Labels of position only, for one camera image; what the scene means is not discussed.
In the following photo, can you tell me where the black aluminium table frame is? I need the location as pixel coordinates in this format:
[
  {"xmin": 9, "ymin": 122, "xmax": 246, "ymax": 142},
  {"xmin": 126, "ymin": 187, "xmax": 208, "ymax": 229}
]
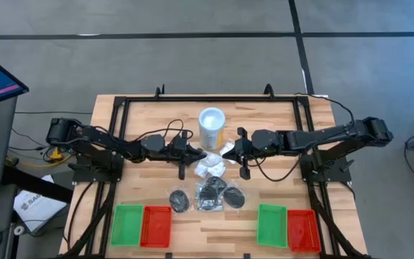
[{"xmin": 57, "ymin": 83, "xmax": 373, "ymax": 259}]

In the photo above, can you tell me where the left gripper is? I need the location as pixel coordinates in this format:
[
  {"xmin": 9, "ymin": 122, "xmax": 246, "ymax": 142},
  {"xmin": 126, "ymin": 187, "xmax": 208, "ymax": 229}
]
[{"xmin": 164, "ymin": 129, "xmax": 207, "ymax": 181}]

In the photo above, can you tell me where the black desk leg beam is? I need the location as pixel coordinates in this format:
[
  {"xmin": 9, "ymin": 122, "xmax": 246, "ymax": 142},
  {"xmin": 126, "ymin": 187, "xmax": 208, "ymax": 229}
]
[{"xmin": 1, "ymin": 165, "xmax": 74, "ymax": 204}]

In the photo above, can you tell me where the black arm base cable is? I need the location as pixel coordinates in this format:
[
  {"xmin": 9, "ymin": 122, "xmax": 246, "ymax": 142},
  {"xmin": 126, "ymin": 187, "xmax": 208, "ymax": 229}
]
[{"xmin": 63, "ymin": 181, "xmax": 95, "ymax": 251}]

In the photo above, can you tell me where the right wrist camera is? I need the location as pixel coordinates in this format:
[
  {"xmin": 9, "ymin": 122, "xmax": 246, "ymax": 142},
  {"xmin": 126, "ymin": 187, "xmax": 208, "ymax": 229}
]
[{"xmin": 236, "ymin": 138, "xmax": 254, "ymax": 159}]

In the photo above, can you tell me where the bagged black oval item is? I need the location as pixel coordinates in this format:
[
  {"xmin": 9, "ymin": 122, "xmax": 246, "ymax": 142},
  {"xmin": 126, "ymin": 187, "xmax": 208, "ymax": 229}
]
[
  {"xmin": 195, "ymin": 185, "xmax": 222, "ymax": 212},
  {"xmin": 222, "ymin": 185, "xmax": 247, "ymax": 210},
  {"xmin": 166, "ymin": 187, "xmax": 193, "ymax": 215},
  {"xmin": 203, "ymin": 175, "xmax": 229, "ymax": 194}
]

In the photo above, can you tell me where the yellow cable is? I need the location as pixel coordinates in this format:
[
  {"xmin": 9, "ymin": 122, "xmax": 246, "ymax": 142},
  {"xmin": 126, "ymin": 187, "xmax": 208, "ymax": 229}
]
[{"xmin": 5, "ymin": 146, "xmax": 74, "ymax": 169}]

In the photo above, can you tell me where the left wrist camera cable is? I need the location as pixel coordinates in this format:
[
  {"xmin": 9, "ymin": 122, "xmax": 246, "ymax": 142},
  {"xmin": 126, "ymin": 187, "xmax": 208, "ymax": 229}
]
[{"xmin": 134, "ymin": 118, "xmax": 195, "ymax": 143}]

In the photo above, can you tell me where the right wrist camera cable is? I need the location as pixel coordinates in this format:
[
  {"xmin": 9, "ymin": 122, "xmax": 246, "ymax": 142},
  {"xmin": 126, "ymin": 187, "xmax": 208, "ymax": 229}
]
[{"xmin": 246, "ymin": 154, "xmax": 305, "ymax": 183}]

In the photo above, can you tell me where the red plastic basket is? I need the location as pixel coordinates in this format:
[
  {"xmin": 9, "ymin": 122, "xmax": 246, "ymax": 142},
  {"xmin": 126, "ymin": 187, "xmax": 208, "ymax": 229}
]
[
  {"xmin": 139, "ymin": 205, "xmax": 173, "ymax": 249},
  {"xmin": 286, "ymin": 209, "xmax": 322, "ymax": 254}
]

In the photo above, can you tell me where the green plastic basket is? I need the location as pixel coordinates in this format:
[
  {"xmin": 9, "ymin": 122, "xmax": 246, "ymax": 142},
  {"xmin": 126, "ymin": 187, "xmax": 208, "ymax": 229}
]
[
  {"xmin": 256, "ymin": 203, "xmax": 289, "ymax": 249},
  {"xmin": 110, "ymin": 204, "xmax": 144, "ymax": 247}
]

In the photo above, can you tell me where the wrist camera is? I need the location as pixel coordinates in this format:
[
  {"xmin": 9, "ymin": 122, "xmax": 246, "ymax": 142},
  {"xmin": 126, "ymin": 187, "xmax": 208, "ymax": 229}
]
[
  {"xmin": 170, "ymin": 136, "xmax": 188, "ymax": 156},
  {"xmin": 236, "ymin": 138, "xmax": 254, "ymax": 159}
]

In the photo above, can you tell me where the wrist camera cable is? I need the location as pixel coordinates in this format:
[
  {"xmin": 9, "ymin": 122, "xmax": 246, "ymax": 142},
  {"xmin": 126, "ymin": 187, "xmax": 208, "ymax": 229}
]
[
  {"xmin": 134, "ymin": 118, "xmax": 195, "ymax": 143},
  {"xmin": 246, "ymin": 154, "xmax": 305, "ymax": 183}
]

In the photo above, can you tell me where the right arm power cable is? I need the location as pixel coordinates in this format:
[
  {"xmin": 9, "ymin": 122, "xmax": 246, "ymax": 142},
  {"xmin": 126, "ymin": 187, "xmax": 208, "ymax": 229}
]
[{"xmin": 294, "ymin": 92, "xmax": 355, "ymax": 130}]

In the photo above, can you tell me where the white wipes canister yellow label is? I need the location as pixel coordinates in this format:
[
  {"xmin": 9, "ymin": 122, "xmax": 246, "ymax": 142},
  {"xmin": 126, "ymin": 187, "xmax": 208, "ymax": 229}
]
[{"xmin": 198, "ymin": 106, "xmax": 226, "ymax": 151}]

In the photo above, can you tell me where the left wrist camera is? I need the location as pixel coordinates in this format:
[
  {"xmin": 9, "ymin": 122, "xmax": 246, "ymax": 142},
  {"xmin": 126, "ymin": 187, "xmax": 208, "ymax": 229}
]
[{"xmin": 170, "ymin": 136, "xmax": 188, "ymax": 156}]

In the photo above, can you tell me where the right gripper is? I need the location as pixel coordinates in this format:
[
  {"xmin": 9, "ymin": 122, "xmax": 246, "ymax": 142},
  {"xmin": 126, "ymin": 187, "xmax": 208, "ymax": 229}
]
[{"xmin": 222, "ymin": 127, "xmax": 254, "ymax": 181}]

